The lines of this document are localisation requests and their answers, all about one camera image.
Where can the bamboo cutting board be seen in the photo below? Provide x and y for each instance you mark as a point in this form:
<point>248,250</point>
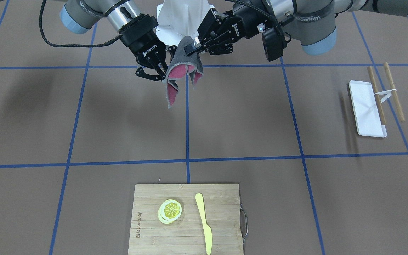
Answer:
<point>217,204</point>

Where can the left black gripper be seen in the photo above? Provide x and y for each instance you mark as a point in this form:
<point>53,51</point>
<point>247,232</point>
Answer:
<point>243,25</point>

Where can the wooden towel rack rod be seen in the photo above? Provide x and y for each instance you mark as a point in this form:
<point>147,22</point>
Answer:
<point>375,89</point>

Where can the white rectangular tray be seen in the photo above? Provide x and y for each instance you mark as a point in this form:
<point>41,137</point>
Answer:
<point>365,110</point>

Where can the grey pink towel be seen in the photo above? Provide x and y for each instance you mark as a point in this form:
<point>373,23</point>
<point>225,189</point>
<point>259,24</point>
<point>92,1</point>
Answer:
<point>180,66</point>

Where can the yellow lemon slice toy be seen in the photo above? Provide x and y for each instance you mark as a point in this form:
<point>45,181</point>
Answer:
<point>169,211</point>

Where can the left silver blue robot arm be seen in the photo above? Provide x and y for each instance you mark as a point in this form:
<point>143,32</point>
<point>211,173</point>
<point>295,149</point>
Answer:
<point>312,22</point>

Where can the yellow plastic knife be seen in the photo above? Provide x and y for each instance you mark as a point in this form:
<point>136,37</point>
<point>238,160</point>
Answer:
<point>208,234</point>

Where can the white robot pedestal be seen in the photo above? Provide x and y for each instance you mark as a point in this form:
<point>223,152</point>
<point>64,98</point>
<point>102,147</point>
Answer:
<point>180,18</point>

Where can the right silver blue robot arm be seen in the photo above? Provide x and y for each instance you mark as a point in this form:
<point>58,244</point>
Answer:
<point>79,16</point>

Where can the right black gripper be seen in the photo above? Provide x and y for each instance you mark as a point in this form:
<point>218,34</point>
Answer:
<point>141,39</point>

